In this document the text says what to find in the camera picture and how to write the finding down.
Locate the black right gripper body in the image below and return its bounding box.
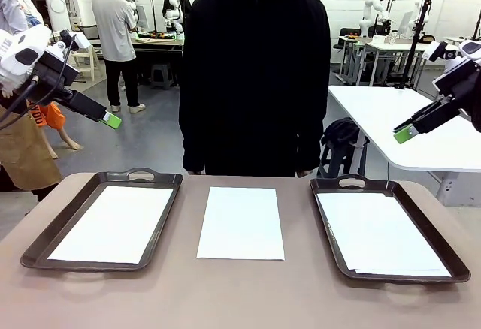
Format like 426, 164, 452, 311
445, 74, 481, 119

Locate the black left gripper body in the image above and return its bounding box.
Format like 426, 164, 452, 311
33, 51, 80, 96

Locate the white A4 paper stack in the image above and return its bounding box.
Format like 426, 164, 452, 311
196, 186, 286, 261

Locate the mannequin with orange trousers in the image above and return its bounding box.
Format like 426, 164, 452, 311
22, 99, 83, 161

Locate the white wooden chair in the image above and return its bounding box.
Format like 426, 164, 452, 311
71, 45, 98, 82

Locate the black mesh office chair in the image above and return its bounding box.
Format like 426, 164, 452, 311
77, 24, 101, 41

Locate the large white table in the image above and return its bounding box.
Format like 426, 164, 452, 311
328, 85, 481, 207

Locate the tall black tripod pole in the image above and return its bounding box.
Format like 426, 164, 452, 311
398, 0, 433, 90

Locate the tall white air conditioner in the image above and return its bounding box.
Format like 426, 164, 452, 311
40, 0, 73, 32

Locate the white desk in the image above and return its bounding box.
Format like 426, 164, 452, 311
366, 41, 452, 103

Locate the black tripod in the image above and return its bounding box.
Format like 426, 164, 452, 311
467, 4, 481, 43

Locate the man in white T-shirt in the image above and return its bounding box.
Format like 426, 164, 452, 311
91, 0, 147, 114

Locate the dark brown plastic tray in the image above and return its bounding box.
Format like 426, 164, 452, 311
309, 174, 472, 285
20, 167, 184, 273

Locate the grey plastic stool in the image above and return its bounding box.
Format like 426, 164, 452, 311
150, 62, 174, 90

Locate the white computer monitor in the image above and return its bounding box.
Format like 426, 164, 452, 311
398, 11, 414, 39

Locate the light wooden work table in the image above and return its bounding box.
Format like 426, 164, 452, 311
131, 37, 186, 84

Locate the green tray with food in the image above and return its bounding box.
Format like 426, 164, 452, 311
137, 30, 177, 41

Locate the black stool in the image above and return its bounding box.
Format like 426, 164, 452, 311
317, 143, 368, 180

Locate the white humanoid robot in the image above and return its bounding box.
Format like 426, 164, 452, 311
163, 0, 185, 33

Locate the man in black coat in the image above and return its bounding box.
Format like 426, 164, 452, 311
162, 0, 192, 33

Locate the person in black jacket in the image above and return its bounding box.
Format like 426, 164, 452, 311
178, 0, 331, 179

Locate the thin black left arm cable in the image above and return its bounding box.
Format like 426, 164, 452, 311
0, 41, 72, 131

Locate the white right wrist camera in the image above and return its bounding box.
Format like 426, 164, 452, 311
422, 41, 461, 62

